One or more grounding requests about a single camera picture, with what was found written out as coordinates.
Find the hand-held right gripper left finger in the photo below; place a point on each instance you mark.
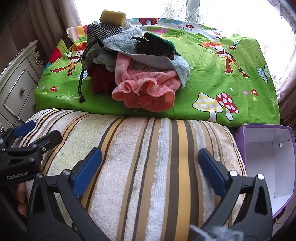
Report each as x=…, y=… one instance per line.
x=87, y=170

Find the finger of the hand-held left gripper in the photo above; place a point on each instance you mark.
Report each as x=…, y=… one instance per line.
x=49, y=139
x=23, y=129

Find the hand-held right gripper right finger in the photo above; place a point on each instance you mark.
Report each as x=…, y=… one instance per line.
x=211, y=170

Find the purple cardboard box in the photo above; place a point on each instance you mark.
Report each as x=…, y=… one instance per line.
x=266, y=162

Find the light blue towel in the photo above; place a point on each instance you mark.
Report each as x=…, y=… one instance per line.
x=122, y=37

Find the person's left hand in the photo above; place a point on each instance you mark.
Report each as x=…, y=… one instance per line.
x=22, y=199

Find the white carved nightstand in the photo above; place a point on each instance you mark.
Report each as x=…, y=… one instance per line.
x=16, y=92

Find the striped terry blanket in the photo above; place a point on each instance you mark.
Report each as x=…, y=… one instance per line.
x=150, y=162

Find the red fluffy cloth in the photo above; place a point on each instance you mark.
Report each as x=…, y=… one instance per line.
x=101, y=78

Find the pale blue plush cloth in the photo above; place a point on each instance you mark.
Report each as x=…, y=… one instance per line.
x=105, y=61

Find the green cartoon printed bed sheet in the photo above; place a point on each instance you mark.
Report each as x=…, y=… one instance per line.
x=208, y=69

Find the pink towel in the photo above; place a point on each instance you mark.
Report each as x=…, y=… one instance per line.
x=143, y=85

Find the pink patterned curtain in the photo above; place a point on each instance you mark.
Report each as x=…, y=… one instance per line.
x=286, y=95

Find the brown curtain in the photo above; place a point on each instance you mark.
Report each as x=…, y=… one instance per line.
x=46, y=23

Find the houndstooth cloth bag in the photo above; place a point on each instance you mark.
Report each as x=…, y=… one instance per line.
x=104, y=31

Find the leopard print cloth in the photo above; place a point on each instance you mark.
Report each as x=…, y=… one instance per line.
x=150, y=49

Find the yellow sponge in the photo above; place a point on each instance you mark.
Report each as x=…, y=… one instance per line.
x=112, y=17

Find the dark green knit hat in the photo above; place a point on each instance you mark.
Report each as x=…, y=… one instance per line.
x=159, y=42

